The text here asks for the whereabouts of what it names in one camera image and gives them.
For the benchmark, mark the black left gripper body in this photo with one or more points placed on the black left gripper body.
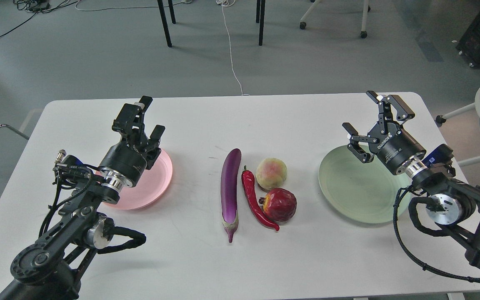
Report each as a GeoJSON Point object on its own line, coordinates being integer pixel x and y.
{"type": "Point", "coordinates": [124, 165]}

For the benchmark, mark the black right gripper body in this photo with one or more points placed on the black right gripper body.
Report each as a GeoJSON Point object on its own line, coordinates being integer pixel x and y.
{"type": "Point", "coordinates": [395, 146]}

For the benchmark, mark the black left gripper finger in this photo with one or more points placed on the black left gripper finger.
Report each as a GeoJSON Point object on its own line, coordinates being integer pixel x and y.
{"type": "Point", "coordinates": [130, 121]}
{"type": "Point", "coordinates": [151, 145]}

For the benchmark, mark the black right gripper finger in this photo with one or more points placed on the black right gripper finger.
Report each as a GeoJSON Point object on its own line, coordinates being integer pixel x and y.
{"type": "Point", "coordinates": [354, 147]}
{"type": "Point", "coordinates": [393, 112]}

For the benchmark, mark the purple eggplant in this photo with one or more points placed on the purple eggplant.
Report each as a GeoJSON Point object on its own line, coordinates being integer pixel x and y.
{"type": "Point", "coordinates": [228, 192]}

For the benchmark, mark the yellow pink peach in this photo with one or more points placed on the yellow pink peach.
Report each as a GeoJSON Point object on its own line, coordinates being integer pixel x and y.
{"type": "Point", "coordinates": [271, 173]}

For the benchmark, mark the dark red pomegranate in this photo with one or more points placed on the dark red pomegranate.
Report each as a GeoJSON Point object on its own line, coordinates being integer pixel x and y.
{"type": "Point", "coordinates": [279, 205]}

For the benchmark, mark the red chili pepper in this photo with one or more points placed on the red chili pepper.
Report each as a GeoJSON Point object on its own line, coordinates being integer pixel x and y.
{"type": "Point", "coordinates": [248, 184]}

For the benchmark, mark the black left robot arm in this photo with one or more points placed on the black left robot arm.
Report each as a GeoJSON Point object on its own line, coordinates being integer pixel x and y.
{"type": "Point", "coordinates": [74, 231]}

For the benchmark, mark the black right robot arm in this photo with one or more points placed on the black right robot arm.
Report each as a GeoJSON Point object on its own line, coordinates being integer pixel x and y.
{"type": "Point", "coordinates": [442, 206]}

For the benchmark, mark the pink plate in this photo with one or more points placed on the pink plate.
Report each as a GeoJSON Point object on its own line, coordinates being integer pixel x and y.
{"type": "Point", "coordinates": [151, 186]}

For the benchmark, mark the light green plate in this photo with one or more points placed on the light green plate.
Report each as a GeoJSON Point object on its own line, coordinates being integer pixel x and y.
{"type": "Point", "coordinates": [363, 192]}

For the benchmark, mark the black table legs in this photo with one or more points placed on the black table legs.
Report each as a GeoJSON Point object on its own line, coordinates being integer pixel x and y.
{"type": "Point", "coordinates": [168, 6]}

